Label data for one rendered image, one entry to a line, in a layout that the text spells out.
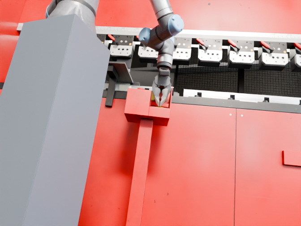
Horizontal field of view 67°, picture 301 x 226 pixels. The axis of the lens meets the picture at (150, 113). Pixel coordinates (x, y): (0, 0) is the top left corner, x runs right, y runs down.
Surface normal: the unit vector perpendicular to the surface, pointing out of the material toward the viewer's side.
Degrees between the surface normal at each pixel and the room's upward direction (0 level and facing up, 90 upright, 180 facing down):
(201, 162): 90
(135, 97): 90
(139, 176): 90
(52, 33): 90
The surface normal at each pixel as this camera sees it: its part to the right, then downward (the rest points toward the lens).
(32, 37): -0.34, -0.30
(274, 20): -0.10, -0.29
